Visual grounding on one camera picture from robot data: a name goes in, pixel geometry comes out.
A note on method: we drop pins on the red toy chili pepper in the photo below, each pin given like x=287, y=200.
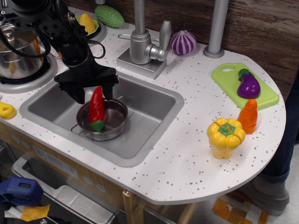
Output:
x=97, y=115

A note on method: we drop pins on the yellow toy bell pepper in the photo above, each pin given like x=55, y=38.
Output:
x=225, y=135

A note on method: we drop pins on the purple striped toy onion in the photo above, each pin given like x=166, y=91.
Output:
x=183, y=42

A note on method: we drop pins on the grey toy sink basin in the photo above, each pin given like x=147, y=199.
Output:
x=151, y=109

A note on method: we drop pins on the green toy bitter gourd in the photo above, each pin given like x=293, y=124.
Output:
x=109, y=16

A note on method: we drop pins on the yellow toy piece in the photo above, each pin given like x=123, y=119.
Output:
x=7, y=111

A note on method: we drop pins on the orange toy carrot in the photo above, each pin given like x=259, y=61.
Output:
x=248, y=116

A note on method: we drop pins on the toy corn on plate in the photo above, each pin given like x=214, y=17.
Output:
x=90, y=24

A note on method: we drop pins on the green toy cutting board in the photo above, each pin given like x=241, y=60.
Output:
x=226, y=77

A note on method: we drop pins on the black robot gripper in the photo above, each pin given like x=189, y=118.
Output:
x=87, y=74

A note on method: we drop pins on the silver toy faucet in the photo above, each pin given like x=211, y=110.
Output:
x=144, y=57

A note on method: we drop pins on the steel pot with lid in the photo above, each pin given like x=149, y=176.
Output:
x=12, y=65

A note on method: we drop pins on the small steel pan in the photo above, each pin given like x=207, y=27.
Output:
x=117, y=113

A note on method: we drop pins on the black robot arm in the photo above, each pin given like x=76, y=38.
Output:
x=58, y=28

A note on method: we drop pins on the grey shoe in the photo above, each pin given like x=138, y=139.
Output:
x=271, y=197

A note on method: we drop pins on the grey vertical post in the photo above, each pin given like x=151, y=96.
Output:
x=214, y=49

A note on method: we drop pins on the purple toy eggplant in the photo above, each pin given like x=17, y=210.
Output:
x=249, y=87

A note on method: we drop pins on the blue jeans leg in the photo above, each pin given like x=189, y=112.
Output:
x=278, y=168

